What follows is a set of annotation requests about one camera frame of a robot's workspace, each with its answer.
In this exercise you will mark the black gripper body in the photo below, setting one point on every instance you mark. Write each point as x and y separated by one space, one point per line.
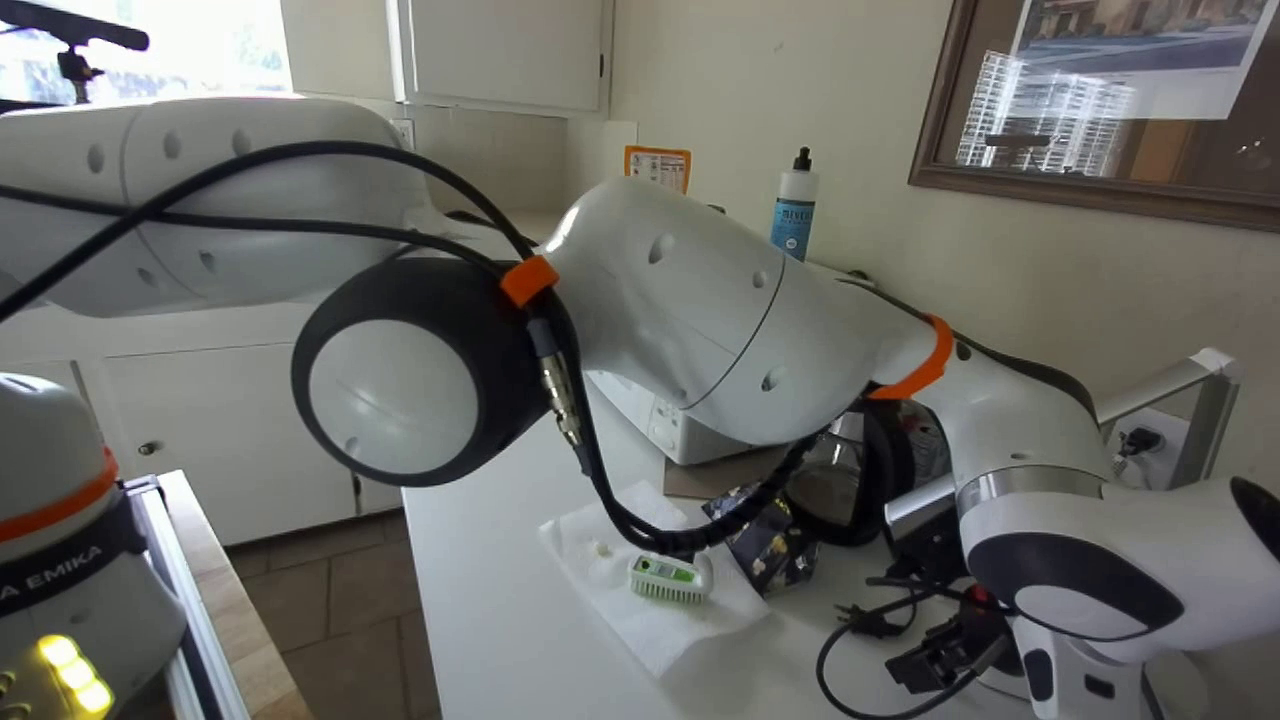
950 648

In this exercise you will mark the black stereo camera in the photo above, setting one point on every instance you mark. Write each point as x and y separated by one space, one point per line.
80 26

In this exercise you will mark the white upright stand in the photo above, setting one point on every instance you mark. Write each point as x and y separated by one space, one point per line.
1207 414

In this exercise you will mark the metal frame rail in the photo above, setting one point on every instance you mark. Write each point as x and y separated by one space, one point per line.
183 602

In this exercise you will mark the black camera tripod mount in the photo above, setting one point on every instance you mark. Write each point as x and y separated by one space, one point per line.
79 75

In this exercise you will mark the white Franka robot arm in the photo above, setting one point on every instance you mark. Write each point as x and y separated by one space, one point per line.
695 306

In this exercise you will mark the white wall cabinet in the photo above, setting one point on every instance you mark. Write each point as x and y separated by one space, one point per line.
504 53

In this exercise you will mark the wooden board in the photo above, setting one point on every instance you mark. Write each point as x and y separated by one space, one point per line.
240 625

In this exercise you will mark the white microwave oven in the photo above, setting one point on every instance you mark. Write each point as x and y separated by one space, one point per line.
665 424

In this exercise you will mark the blue label plastic bottle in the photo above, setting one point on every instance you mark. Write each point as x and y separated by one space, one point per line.
794 212

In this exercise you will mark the black popcorn packet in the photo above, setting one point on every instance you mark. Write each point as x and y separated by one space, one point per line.
773 551

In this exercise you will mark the white base cabinet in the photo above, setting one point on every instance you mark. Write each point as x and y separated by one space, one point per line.
200 424

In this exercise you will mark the brown framed building poster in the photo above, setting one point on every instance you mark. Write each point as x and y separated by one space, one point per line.
1135 83

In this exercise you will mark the glass coffee carafe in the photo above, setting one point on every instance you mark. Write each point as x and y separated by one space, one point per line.
867 467

